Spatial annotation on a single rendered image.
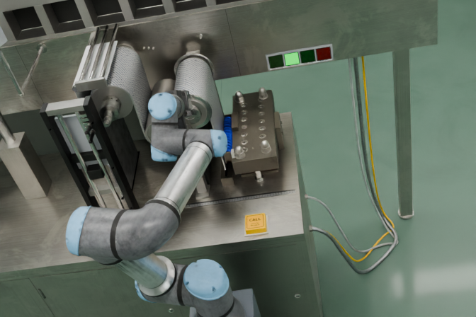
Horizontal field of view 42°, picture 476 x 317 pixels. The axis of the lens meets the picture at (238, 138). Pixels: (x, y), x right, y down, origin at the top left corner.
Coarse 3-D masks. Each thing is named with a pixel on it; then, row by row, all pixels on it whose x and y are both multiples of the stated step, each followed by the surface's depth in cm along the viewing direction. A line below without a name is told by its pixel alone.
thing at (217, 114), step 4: (212, 80) 229; (212, 84) 227; (212, 88) 226; (212, 92) 225; (216, 92) 233; (212, 96) 223; (216, 96) 232; (212, 100) 222; (216, 100) 230; (212, 104) 221; (216, 104) 229; (212, 108) 219; (216, 108) 227; (220, 108) 238; (212, 112) 218; (216, 112) 226; (220, 112) 236; (212, 116) 217; (216, 116) 225; (220, 116) 235; (212, 120) 215; (216, 120) 223; (220, 120) 233; (212, 124) 214; (216, 124) 222; (220, 124) 232; (212, 128) 215; (216, 128) 220; (220, 128) 230
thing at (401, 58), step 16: (400, 64) 256; (400, 80) 261; (400, 96) 266; (400, 112) 272; (400, 128) 278; (400, 144) 284; (400, 160) 290; (400, 176) 297; (400, 192) 305; (400, 208) 313
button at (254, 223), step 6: (246, 216) 214; (252, 216) 213; (258, 216) 213; (264, 216) 212; (246, 222) 212; (252, 222) 211; (258, 222) 211; (264, 222) 210; (246, 228) 210; (252, 228) 209; (258, 228) 209; (264, 228) 208; (246, 234) 210
